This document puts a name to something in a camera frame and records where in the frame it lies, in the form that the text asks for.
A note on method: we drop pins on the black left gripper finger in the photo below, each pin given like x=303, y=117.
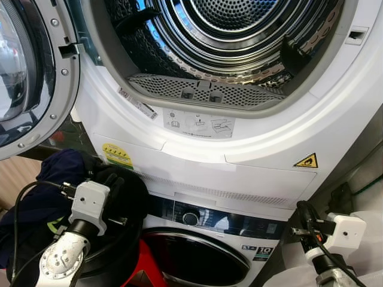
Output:
x=111, y=178

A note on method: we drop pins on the navy blue garment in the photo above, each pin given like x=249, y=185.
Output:
x=42, y=191

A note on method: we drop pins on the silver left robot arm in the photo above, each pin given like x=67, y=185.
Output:
x=60, y=260

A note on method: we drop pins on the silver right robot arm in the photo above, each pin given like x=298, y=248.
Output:
x=332, y=276

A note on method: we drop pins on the white washing machine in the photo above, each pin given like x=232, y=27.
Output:
x=239, y=226

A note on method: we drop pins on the white clothes dryer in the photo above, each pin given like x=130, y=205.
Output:
x=269, y=149

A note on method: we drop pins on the yellow green energy label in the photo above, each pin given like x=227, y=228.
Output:
x=116, y=156

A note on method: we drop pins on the black laundry basket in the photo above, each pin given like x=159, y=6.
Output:
x=128, y=239

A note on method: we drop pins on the black marble counter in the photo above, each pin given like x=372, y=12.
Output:
x=78, y=134

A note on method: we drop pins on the washer warranty sticker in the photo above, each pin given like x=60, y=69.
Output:
x=263, y=252

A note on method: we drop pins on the red plastic stool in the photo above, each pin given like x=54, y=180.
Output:
x=143, y=266

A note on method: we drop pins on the washer control knob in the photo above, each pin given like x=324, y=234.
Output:
x=191, y=219

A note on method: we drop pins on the yellow flammable warning sticker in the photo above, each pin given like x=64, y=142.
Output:
x=306, y=162

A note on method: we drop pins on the narrow barcode sticker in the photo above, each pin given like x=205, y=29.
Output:
x=137, y=103

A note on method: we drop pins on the dark round washer door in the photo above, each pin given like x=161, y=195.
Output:
x=197, y=260

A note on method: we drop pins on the white instruction sticker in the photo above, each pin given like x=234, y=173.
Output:
x=197, y=124

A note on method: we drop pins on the round dryer door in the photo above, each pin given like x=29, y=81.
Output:
x=60, y=60

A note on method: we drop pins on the grey perforated lint filter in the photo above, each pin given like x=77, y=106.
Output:
x=239, y=94

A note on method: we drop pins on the dark drum paddle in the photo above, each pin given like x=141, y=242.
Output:
x=294, y=57
x=134, y=23

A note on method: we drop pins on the perforated steel dryer drum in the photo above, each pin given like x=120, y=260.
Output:
x=179, y=36

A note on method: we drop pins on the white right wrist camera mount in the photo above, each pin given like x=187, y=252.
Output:
x=347, y=233

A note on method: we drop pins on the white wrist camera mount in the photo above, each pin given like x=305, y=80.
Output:
x=90, y=203
x=347, y=233

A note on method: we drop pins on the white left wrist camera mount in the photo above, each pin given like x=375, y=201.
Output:
x=90, y=203

